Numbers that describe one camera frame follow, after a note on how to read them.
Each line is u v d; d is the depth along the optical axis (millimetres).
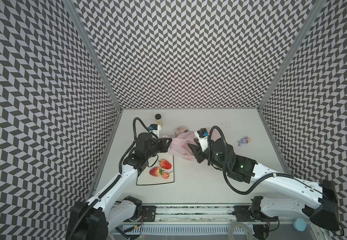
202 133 562
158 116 1019
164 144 680
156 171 819
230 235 656
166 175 813
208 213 748
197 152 586
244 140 963
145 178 826
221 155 495
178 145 788
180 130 1006
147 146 617
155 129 717
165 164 848
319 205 399
